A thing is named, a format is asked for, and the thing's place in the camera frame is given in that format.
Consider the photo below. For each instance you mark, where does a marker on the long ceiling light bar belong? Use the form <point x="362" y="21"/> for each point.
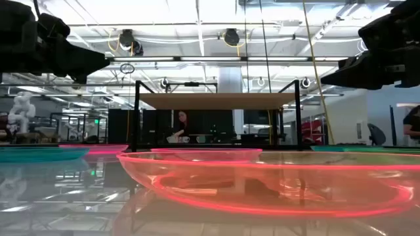
<point x="210" y="59"/>

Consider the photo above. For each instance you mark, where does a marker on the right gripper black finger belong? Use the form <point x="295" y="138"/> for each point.
<point x="349" y="61"/>
<point x="364" y="75"/>

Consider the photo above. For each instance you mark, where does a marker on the grey office chair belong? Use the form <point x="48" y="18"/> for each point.
<point x="376" y="134"/>

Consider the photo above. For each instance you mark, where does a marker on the white humanoid robot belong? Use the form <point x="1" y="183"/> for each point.
<point x="21" y="111"/>

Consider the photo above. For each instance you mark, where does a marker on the transparent pink plate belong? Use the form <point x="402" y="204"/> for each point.
<point x="203" y="155"/>
<point x="98" y="148"/>

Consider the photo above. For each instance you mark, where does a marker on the transparent green plate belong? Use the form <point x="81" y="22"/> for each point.
<point x="377" y="149"/>

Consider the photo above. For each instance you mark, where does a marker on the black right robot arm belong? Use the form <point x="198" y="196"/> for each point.
<point x="408" y="6"/>

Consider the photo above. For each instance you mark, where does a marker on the transparent teal plate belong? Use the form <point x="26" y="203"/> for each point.
<point x="39" y="154"/>

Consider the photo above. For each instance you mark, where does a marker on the red storage cabinet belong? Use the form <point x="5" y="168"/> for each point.
<point x="311" y="131"/>

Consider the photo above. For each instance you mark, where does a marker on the black-framed wooden shelf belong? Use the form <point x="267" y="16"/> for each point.
<point x="216" y="101"/>

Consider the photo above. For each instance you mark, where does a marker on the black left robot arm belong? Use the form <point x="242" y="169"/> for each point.
<point x="13" y="8"/>

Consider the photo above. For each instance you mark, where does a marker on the black background rig frame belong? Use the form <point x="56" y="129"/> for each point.
<point x="192" y="84"/>

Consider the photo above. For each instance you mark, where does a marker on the transparent orange plate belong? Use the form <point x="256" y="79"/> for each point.
<point x="229" y="193"/>

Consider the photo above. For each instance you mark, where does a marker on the person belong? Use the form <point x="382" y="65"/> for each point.
<point x="412" y="124"/>
<point x="182" y="126"/>

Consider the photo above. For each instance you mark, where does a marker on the white building column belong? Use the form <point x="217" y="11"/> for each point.
<point x="230" y="80"/>

